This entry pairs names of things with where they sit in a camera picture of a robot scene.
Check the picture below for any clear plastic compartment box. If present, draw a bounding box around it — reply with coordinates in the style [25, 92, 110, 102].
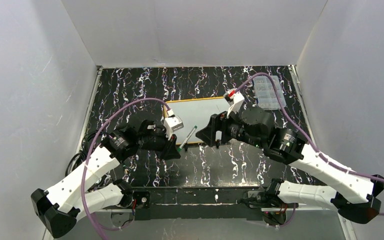
[252, 75, 286, 111]

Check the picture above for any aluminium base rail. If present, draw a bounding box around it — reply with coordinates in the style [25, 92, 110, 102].
[89, 187, 345, 214]

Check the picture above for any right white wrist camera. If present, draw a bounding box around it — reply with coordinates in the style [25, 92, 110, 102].
[223, 88, 245, 118]

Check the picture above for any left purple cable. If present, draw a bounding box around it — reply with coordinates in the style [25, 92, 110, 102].
[80, 97, 176, 240]

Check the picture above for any black cable bundle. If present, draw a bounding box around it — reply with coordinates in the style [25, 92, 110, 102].
[64, 130, 103, 178]

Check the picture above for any yellow framed whiteboard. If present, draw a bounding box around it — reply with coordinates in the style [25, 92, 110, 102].
[167, 96, 229, 146]

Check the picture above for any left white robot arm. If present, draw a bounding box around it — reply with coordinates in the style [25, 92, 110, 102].
[30, 116, 184, 238]

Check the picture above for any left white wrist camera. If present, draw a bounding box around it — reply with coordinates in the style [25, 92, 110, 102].
[163, 109, 184, 139]

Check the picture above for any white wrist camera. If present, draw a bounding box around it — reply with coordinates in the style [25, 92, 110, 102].
[163, 109, 184, 139]
[223, 88, 245, 118]

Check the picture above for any green whiteboard marker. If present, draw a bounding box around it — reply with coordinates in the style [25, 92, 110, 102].
[177, 125, 198, 152]

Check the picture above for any purple cable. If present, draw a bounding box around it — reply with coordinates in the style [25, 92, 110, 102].
[80, 97, 176, 240]
[231, 72, 384, 229]

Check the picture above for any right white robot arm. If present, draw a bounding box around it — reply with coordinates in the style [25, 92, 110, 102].
[196, 107, 384, 224]

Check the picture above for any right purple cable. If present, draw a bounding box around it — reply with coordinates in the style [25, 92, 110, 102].
[231, 72, 384, 229]

